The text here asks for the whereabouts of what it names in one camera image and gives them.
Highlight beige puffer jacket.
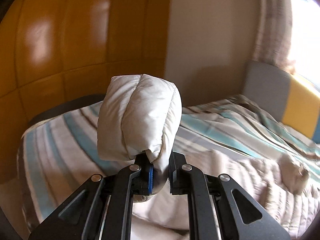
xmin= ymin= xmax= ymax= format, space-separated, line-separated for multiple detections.
xmin=97 ymin=74 xmax=182 ymax=194

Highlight striped bed cover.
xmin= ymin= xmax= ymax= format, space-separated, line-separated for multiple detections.
xmin=18 ymin=95 xmax=319 ymax=239

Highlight grey yellow blue headboard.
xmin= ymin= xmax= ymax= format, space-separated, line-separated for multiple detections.
xmin=242 ymin=61 xmax=319 ymax=144

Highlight orange wooden wardrobe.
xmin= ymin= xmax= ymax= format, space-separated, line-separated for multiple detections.
xmin=0 ymin=0 xmax=173 ymax=240

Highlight beige patterned curtain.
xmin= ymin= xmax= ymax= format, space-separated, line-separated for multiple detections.
xmin=252 ymin=0 xmax=295 ymax=74

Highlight dark bed frame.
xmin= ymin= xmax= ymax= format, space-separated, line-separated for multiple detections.
xmin=28 ymin=94 xmax=105 ymax=127

